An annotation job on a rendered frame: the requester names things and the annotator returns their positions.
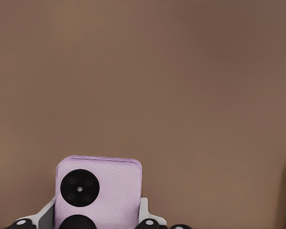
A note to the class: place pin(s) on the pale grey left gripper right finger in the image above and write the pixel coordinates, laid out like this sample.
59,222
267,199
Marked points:
149,219

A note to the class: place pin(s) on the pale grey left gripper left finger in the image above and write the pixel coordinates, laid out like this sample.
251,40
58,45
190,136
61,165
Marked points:
46,215

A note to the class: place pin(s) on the lilac smartphone with round camera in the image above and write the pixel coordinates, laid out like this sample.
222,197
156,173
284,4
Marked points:
114,190

